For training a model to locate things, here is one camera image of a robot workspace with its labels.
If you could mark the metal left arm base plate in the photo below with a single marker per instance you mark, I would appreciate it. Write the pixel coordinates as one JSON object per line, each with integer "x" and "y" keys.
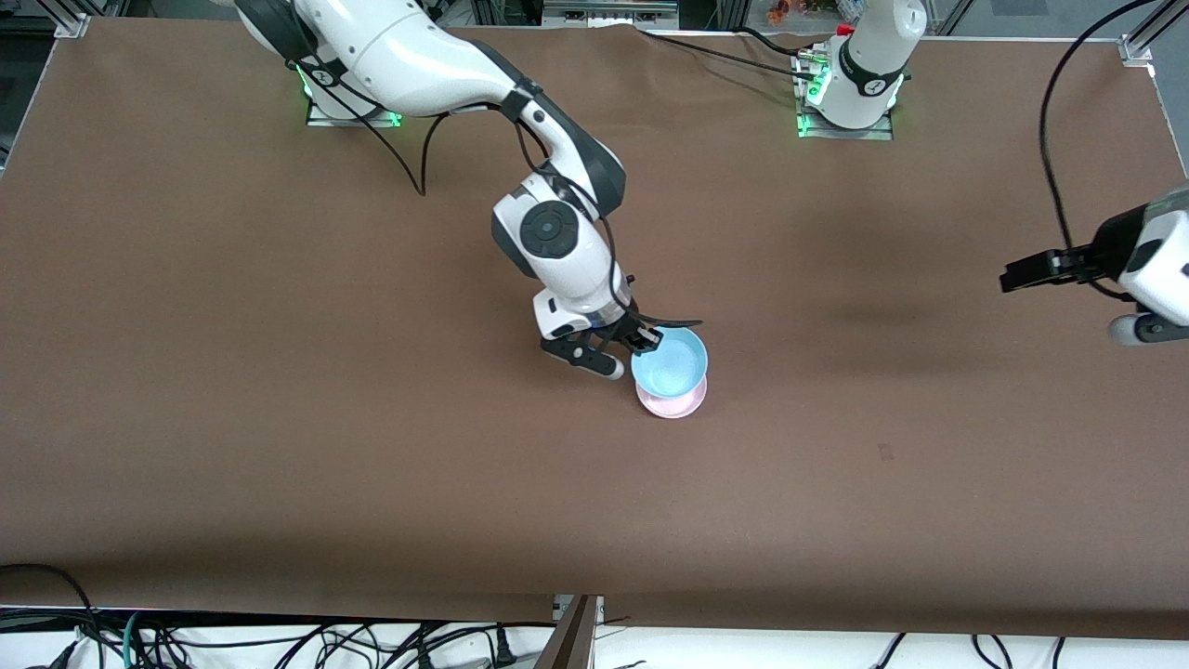
{"x": 878, "y": 133}

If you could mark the aluminium frame corner bracket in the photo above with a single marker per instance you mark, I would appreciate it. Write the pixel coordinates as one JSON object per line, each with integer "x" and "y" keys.
{"x": 1147, "y": 37}
{"x": 67, "y": 23}

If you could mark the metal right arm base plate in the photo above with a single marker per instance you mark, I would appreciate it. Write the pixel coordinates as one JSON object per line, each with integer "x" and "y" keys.
{"x": 320, "y": 119}

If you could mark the black power plug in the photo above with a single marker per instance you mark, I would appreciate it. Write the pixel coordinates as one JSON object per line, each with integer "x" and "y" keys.
{"x": 503, "y": 646}

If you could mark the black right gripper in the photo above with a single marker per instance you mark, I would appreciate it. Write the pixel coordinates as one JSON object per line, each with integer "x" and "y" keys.
{"x": 629, "y": 328}

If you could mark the metal frame post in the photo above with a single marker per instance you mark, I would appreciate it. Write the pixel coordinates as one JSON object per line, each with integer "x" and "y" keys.
{"x": 574, "y": 641}

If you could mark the blue bowl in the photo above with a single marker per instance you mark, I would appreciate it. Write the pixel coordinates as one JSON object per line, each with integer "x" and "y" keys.
{"x": 673, "y": 364}

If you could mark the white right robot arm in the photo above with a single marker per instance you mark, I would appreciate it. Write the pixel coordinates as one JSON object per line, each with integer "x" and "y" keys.
{"x": 399, "y": 56}

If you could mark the pink bowl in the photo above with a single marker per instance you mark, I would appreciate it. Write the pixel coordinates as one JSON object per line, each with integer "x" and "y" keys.
{"x": 673, "y": 405}

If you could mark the grey equipment shelf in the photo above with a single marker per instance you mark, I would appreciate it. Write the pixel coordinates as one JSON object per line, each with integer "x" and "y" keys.
{"x": 608, "y": 11}

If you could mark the brown table cover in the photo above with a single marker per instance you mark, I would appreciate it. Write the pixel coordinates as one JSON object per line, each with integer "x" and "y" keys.
{"x": 594, "y": 502}

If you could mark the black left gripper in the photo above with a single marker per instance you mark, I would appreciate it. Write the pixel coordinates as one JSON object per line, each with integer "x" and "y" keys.
{"x": 1080, "y": 263}

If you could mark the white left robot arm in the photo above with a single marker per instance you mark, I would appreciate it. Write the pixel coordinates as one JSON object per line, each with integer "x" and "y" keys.
{"x": 873, "y": 56}

